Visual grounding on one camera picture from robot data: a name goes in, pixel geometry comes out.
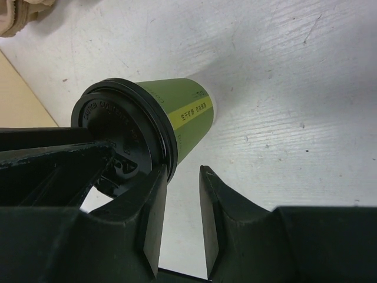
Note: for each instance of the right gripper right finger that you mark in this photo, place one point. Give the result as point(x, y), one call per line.
point(245, 243)

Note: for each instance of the brown paper bag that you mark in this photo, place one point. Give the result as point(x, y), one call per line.
point(20, 108)

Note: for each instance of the black plastic cup lid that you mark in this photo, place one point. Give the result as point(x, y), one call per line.
point(132, 122)

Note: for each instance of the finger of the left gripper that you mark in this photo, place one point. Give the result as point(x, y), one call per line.
point(54, 166)

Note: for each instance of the green paper coffee cup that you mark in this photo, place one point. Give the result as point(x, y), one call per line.
point(189, 107)

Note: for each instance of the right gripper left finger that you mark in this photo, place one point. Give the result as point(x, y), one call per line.
point(118, 242)

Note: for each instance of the brown cardboard cup carrier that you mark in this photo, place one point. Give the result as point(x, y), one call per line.
point(16, 14)

